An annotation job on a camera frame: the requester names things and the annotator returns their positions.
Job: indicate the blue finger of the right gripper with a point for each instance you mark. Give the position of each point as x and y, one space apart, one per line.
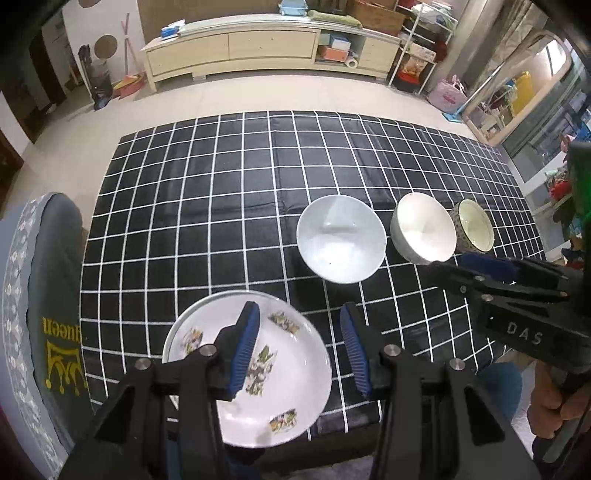
499 269

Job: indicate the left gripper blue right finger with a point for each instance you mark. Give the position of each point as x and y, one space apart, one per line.
355 335

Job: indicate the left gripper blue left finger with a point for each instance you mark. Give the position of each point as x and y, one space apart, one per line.
245 333

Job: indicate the brown floral white plate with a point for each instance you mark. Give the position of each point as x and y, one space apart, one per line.
289 378

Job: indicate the green patterned bowl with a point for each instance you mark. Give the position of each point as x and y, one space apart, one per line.
473 227

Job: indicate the plain white bowl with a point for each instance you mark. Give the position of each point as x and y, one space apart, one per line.
422 230

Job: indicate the white bluish bowl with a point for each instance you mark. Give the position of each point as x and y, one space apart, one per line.
341 239

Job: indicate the person's right hand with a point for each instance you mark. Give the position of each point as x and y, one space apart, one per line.
548 410

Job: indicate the person's blue trouser leg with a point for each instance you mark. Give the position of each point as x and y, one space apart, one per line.
504 383

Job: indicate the black white checkered tablecloth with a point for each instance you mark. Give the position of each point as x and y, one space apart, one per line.
200 206

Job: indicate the pink gift bag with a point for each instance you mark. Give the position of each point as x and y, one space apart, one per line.
448 96

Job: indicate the grey embroidered cushion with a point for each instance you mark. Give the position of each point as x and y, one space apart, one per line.
44 391

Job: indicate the leaning arched mirror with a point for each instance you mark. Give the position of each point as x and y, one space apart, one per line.
517 86

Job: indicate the white metal shelf rack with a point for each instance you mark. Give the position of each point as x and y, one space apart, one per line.
426 33

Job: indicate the brown cardboard box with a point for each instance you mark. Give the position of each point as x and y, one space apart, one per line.
377 15

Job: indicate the green folded cloth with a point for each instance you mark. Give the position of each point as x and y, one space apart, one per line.
339 19

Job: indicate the red broom and dustpan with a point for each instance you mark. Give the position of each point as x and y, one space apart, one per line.
131 83

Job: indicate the upright vacuum cleaner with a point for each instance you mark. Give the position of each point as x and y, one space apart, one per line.
97 77

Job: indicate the cream TV cabinet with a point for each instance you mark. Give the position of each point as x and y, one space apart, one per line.
261 42

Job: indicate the light blue plastic basket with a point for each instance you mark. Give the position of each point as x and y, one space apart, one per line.
293 7

